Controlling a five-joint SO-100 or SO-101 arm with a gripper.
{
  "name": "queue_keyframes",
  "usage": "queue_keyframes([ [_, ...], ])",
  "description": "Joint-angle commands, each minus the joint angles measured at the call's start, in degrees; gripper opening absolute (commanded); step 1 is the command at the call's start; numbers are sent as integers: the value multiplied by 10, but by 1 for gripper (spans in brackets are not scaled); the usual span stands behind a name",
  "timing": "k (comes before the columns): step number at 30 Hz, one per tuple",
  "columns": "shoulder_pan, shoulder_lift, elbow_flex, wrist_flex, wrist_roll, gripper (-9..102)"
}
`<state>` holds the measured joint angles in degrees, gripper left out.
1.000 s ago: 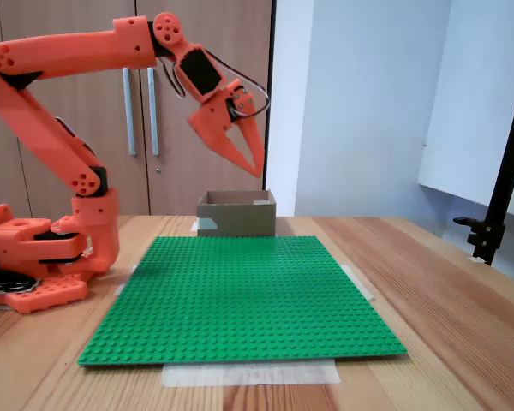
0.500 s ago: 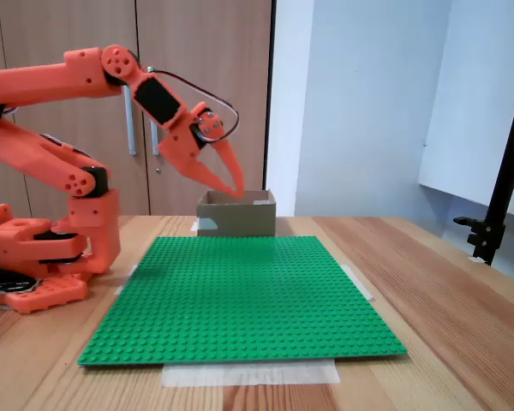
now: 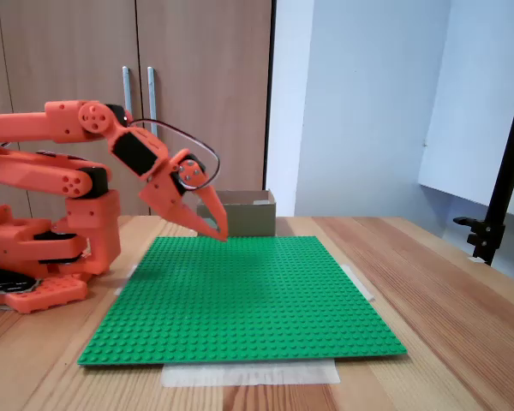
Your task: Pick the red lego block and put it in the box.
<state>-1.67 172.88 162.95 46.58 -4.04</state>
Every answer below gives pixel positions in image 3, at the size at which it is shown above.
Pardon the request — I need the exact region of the green lego baseplate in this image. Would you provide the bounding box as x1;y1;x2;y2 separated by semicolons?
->
77;235;408;367

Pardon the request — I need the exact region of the metal cabinet door handle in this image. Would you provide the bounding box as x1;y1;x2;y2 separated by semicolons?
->
122;66;134;116
146;66;160;139

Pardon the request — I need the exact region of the brown cardboard box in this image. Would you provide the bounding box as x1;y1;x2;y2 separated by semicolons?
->
195;189;278;237

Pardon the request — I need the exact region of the black camera stand with clamp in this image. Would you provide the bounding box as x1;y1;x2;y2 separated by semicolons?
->
452;55;514;267

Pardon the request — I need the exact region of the white board panel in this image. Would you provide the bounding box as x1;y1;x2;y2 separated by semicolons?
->
418;0;514;222

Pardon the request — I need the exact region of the brown wooden cabinet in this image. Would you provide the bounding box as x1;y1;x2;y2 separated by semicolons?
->
0;0;278;219

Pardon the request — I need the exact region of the black gripper motor cable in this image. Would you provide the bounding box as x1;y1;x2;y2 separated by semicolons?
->
128;118;221;192

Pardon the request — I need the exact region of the wide masking tape strip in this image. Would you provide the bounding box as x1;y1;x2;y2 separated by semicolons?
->
160;359;341;388

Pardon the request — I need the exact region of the short masking tape strip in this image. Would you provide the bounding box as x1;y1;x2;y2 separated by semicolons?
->
113;264;138;296
340;264;376;301

